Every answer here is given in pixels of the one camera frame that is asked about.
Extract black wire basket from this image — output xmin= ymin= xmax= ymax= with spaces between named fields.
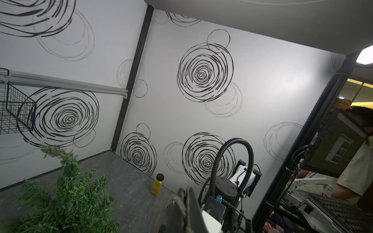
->
xmin=1 ymin=69 xmax=37 ymax=135

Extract yellow juice bottle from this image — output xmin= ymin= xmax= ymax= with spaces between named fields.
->
xmin=151 ymin=173 xmax=165 ymax=196

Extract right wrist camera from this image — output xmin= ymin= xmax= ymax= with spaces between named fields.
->
xmin=230 ymin=159 xmax=262 ymax=198

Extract person in white shirt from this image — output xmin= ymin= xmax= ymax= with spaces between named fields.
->
xmin=297 ymin=106 xmax=373 ymax=204

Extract string lights with rattan balls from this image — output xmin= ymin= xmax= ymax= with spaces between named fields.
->
xmin=150 ymin=196 xmax=187 ymax=233

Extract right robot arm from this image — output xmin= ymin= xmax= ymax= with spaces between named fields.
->
xmin=198 ymin=138 xmax=262 ymax=233

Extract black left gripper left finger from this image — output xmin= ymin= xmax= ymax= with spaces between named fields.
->
xmin=158 ymin=188 xmax=186 ymax=233

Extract black keyboard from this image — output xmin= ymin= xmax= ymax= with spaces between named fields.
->
xmin=309 ymin=193 xmax=373 ymax=233

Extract small green christmas tree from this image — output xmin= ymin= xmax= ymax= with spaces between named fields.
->
xmin=1 ymin=146 xmax=119 ymax=233

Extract aluminium wall rail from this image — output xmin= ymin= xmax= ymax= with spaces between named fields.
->
xmin=1 ymin=68 xmax=128 ymax=99

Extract black corner frame post right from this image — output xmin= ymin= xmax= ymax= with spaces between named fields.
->
xmin=110 ymin=4 xmax=154 ymax=153

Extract bright light panel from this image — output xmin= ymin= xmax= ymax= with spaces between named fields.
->
xmin=356 ymin=45 xmax=373 ymax=65

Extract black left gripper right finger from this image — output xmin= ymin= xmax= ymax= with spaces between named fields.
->
xmin=186 ymin=187 xmax=208 ymax=233

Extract black computer monitor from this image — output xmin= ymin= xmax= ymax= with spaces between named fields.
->
xmin=302 ymin=108 xmax=368 ymax=178

